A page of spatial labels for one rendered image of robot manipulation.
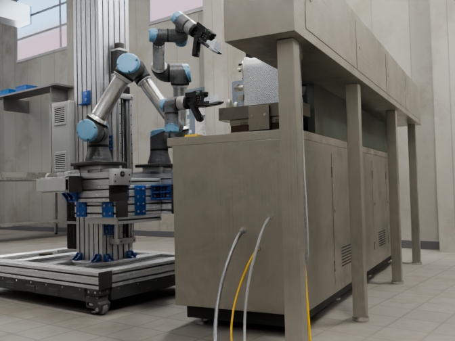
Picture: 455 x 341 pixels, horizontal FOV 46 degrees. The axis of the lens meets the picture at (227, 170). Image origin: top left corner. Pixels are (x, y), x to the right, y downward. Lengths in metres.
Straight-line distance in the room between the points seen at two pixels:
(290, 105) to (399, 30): 4.27
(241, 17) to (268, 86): 0.88
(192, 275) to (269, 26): 1.27
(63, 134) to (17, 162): 6.91
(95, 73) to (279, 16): 1.85
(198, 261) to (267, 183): 0.50
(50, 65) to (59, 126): 6.25
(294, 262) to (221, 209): 0.75
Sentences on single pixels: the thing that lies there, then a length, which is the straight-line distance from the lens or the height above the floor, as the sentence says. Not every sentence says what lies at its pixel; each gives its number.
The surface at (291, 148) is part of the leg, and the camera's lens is 1.76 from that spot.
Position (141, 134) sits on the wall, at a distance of 7.90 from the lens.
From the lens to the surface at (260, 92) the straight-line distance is 2.67.
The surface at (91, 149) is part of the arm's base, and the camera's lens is 3.09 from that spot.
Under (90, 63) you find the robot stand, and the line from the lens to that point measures 3.46.
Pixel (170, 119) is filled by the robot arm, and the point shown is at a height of 1.03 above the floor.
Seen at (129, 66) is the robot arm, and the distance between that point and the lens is 2.93.
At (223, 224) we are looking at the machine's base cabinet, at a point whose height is 0.48.
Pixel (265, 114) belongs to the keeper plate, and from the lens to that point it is 2.40.
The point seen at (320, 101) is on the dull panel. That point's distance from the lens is 2.68.
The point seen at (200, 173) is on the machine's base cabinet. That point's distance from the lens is 2.49.
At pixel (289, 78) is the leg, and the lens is 1.79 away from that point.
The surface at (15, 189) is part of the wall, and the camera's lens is 10.45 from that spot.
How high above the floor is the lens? 0.64
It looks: 2 degrees up
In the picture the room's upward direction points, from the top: 1 degrees counter-clockwise
